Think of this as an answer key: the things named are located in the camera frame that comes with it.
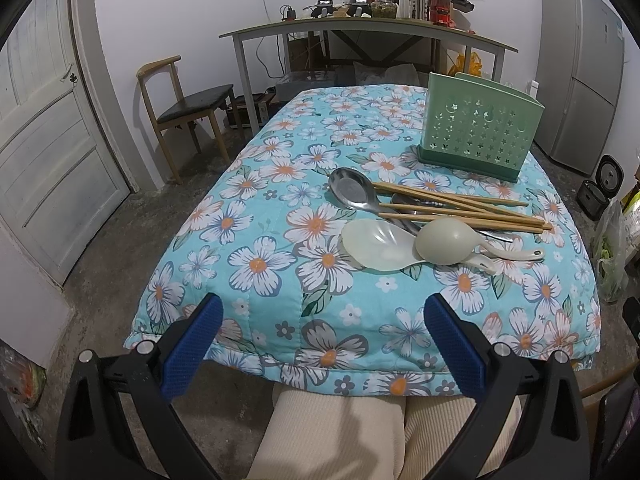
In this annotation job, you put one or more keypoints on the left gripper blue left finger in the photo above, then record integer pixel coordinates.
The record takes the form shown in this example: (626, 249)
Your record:
(185, 343)

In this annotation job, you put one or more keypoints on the wooden chair black seat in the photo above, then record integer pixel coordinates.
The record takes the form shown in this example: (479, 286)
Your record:
(187, 109)

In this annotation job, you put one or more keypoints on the beige trousers legs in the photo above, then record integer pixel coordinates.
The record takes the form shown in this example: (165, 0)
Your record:
(315, 436)

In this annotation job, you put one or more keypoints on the grey refrigerator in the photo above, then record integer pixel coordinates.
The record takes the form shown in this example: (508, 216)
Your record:
(579, 74)

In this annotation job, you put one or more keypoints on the black rice cooker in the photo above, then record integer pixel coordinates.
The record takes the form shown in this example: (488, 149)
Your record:
(594, 196)

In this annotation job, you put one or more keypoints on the beige plastic ladle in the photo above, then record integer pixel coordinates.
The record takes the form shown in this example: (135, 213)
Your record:
(446, 241)

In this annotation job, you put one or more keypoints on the translucent white rice paddle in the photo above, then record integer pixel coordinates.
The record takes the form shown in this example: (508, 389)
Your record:
(383, 247)

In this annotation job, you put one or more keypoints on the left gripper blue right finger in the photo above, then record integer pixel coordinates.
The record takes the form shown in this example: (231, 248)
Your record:
(456, 341)

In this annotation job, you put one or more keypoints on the long wooden desk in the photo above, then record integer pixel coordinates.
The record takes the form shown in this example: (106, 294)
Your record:
(415, 29)

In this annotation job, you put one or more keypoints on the large metal spoon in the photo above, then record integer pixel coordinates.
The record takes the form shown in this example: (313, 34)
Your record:
(355, 191)

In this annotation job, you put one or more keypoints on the red drink bottle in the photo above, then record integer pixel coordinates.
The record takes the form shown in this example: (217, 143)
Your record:
(440, 12)

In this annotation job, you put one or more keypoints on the floral blue quilt cover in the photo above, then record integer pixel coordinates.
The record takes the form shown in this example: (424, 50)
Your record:
(319, 296)

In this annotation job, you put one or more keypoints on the jar of green pickles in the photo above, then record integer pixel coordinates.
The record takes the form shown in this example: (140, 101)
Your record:
(384, 9)

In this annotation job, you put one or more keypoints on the yellow plastic bag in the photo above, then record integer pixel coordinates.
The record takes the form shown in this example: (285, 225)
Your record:
(466, 64)

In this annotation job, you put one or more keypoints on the white plastic bag with greens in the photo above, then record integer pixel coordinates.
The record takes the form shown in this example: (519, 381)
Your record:
(609, 254)

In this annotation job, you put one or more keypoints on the white panel door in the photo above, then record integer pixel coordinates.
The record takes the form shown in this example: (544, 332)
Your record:
(59, 180)

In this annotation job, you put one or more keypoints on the green perforated utensil holder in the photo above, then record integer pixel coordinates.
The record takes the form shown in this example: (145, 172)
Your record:
(478, 125)

